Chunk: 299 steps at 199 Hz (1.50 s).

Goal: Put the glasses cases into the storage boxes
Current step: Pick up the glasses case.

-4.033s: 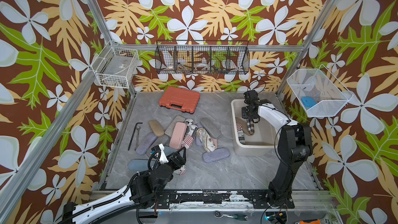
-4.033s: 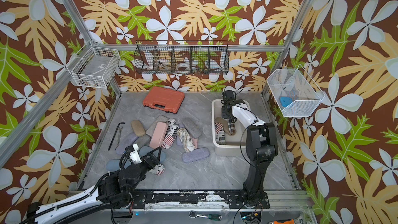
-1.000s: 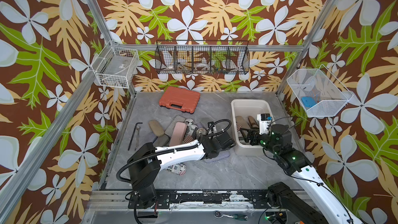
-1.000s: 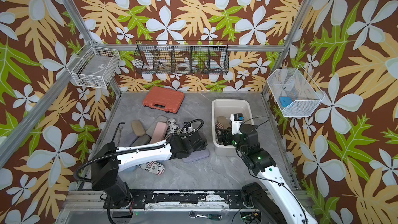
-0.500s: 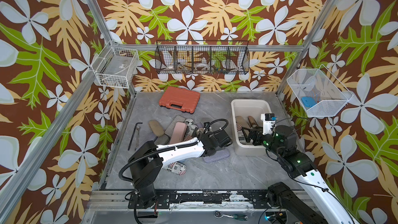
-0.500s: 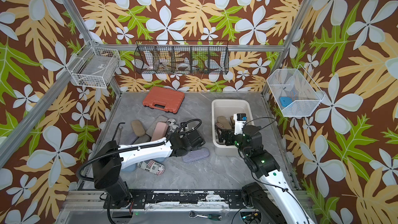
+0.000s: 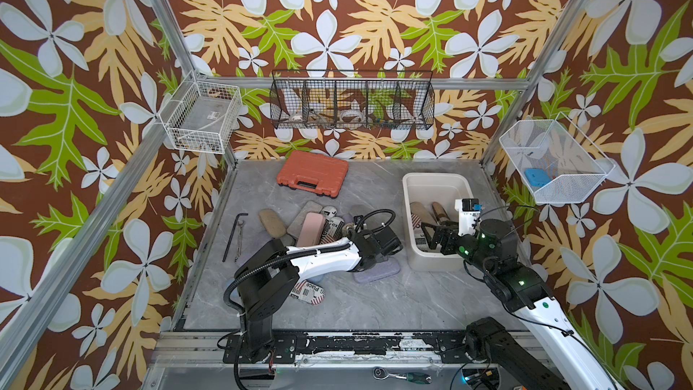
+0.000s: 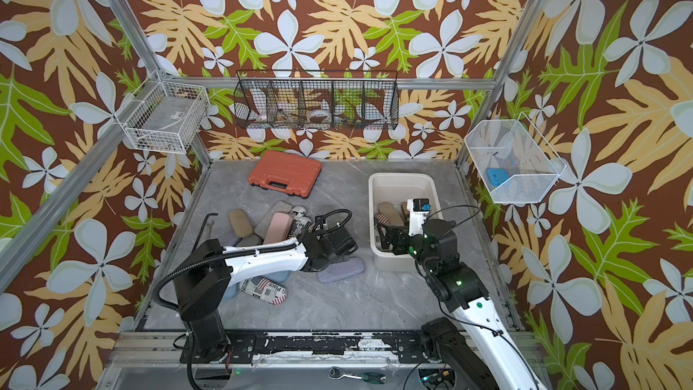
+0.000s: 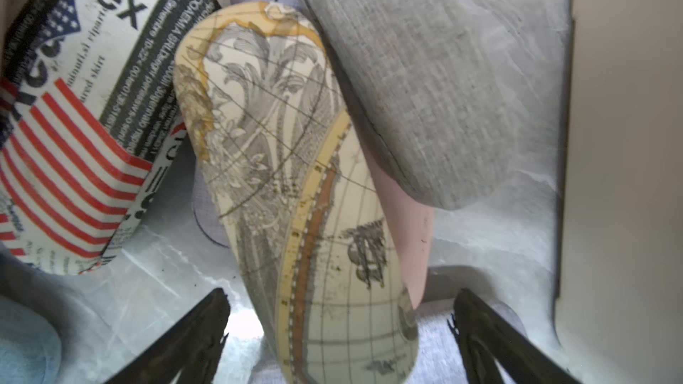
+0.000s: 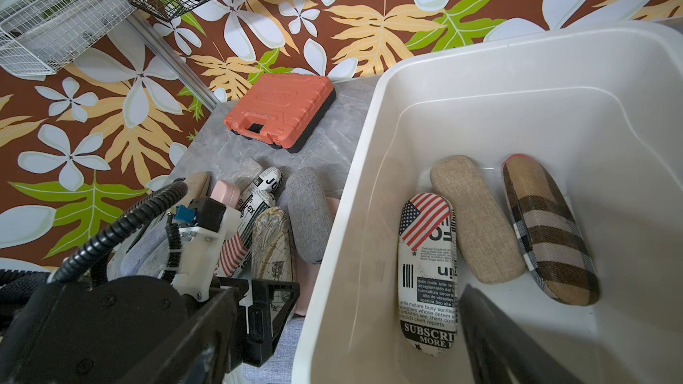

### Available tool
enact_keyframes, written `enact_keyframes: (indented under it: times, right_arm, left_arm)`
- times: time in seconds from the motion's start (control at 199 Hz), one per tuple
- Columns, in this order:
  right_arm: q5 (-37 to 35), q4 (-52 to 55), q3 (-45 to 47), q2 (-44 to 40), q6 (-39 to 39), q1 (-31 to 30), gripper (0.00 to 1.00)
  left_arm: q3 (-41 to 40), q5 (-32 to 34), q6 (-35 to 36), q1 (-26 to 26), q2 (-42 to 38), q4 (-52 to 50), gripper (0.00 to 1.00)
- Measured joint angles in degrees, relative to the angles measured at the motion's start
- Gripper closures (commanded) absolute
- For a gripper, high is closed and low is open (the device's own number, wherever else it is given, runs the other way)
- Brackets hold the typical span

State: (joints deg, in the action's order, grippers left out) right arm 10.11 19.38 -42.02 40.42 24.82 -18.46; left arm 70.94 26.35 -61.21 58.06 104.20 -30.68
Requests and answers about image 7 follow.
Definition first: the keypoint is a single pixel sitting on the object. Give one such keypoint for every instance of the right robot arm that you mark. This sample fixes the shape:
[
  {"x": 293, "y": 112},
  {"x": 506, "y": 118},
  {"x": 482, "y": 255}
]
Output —
[{"x": 527, "y": 297}]

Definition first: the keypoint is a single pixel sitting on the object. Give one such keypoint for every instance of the newspaper print glasses case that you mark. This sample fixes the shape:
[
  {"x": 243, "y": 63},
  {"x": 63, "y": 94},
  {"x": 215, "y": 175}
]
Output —
[{"x": 423, "y": 239}]

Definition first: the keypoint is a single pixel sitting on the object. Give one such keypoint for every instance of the white wire basket left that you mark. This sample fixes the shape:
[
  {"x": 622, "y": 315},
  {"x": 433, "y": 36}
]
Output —
[{"x": 199, "y": 116}]

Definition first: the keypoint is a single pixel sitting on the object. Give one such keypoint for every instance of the black wire basket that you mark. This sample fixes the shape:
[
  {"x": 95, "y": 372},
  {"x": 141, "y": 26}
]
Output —
[{"x": 351, "y": 99}]

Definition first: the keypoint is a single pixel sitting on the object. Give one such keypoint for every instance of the pink glasses case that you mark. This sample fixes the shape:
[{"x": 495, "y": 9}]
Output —
[{"x": 311, "y": 230}]

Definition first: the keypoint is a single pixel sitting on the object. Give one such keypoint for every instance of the flag print glasses case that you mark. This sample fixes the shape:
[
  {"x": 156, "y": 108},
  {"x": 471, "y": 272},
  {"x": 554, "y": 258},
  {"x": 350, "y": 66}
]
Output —
[{"x": 308, "y": 292}]

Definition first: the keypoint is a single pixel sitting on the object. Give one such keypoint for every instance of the red plastic tool case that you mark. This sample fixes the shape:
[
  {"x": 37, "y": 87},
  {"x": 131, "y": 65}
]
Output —
[{"x": 312, "y": 172}]

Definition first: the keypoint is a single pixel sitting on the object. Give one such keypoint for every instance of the plaid glasses case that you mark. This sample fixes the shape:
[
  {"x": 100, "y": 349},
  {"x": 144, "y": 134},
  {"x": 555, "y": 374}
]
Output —
[{"x": 440, "y": 214}]

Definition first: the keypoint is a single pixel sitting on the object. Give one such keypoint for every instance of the ratchet wrench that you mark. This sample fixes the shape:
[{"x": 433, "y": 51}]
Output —
[{"x": 416, "y": 378}]

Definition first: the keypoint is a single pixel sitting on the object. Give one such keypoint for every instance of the blue object in basket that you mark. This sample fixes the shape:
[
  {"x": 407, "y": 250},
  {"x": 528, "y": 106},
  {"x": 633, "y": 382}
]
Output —
[{"x": 537, "y": 178}]

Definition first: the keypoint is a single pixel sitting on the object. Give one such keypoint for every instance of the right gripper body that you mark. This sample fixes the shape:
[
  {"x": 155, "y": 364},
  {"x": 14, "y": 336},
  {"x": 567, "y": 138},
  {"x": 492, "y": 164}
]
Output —
[{"x": 467, "y": 246}]

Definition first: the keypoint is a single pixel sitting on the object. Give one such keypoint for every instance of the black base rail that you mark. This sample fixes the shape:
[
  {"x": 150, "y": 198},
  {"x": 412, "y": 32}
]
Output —
[{"x": 446, "y": 346}]

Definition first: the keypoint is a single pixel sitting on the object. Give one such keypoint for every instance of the purple glasses case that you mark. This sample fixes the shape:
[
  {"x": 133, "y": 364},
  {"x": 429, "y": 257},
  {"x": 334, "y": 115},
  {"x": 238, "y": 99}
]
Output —
[{"x": 257, "y": 241}]

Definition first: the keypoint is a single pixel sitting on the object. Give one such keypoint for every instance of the lavender glasses case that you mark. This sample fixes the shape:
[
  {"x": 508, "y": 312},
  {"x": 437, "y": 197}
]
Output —
[{"x": 380, "y": 271}]

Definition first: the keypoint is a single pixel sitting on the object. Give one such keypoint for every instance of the cream plastic storage box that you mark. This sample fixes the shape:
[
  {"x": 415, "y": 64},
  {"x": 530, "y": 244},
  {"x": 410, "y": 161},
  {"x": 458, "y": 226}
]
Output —
[{"x": 426, "y": 188}]

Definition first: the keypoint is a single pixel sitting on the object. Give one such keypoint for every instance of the white mesh basket right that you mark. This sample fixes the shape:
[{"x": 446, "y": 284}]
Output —
[{"x": 562, "y": 149}]

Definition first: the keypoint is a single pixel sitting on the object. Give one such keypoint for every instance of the light grey glasses case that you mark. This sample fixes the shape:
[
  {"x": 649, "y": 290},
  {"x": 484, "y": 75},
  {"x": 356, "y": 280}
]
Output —
[{"x": 296, "y": 225}]

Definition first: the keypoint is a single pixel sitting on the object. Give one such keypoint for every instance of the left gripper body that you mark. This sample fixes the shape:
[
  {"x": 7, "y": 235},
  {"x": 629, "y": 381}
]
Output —
[{"x": 374, "y": 259}]

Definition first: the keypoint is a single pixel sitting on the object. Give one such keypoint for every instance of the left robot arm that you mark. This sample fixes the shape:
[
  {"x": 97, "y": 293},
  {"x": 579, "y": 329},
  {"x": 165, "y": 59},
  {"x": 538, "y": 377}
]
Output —
[{"x": 265, "y": 281}]

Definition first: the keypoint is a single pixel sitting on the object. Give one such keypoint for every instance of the tan glasses case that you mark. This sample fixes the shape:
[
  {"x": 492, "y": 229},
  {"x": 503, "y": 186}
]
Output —
[{"x": 272, "y": 223}]

